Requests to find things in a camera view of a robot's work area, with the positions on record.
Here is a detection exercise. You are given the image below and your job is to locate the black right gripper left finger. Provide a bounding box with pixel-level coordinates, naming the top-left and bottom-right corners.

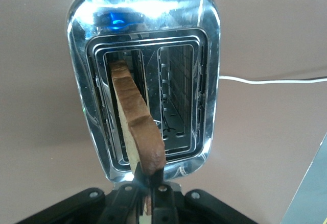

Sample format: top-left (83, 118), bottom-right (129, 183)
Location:
top-left (101, 162), bottom-right (143, 224)

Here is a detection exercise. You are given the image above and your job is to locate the white toaster power cable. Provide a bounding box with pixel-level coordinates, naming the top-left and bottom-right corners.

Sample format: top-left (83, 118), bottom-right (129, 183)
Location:
top-left (219, 75), bottom-right (327, 85)

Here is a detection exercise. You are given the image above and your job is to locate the slice of bread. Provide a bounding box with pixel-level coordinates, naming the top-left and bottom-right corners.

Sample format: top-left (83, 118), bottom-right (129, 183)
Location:
top-left (109, 60), bottom-right (167, 214)

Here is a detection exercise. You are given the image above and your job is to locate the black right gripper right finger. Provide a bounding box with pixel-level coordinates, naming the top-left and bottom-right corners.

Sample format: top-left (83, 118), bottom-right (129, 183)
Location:
top-left (150, 168), bottom-right (179, 224)

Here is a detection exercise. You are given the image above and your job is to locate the silver and beige toaster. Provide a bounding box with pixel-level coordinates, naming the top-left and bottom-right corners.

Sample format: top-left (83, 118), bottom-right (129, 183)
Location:
top-left (66, 0), bottom-right (221, 184)

